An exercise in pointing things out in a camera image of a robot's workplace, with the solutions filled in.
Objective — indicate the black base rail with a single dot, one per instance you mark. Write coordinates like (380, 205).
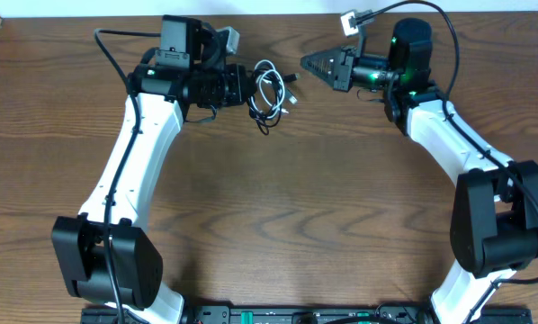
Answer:
(396, 312)

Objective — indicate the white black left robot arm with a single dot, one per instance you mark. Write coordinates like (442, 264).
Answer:
(104, 253)

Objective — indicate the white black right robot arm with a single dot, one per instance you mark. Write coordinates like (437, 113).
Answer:
(494, 225)

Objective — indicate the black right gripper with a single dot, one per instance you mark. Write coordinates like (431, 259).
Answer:
(342, 61)

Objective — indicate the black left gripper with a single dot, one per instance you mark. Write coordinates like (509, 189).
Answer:
(238, 76)

